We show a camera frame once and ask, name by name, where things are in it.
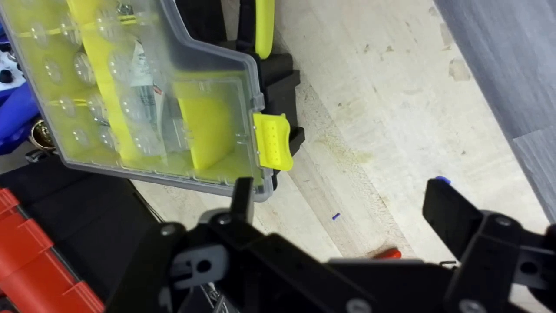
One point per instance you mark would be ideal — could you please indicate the small blue scrap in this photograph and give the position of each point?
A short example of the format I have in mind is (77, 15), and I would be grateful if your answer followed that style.
(444, 180)
(336, 217)

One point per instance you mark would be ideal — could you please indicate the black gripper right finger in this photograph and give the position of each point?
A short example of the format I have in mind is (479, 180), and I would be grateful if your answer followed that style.
(498, 262)

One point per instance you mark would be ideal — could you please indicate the red plastic case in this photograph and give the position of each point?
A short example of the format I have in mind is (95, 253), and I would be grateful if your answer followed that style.
(36, 267)

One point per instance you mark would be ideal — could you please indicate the yellow organiser case clear lid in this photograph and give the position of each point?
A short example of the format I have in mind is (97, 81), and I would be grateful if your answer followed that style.
(145, 88)

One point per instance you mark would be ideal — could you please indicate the small red-orange object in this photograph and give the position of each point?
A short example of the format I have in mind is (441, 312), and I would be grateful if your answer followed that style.
(387, 253)

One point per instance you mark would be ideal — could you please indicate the black plastic tray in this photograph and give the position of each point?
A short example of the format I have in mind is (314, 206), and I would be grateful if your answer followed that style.
(88, 215)

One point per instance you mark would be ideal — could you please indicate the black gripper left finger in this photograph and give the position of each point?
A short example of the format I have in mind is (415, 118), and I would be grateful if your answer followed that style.
(175, 262)

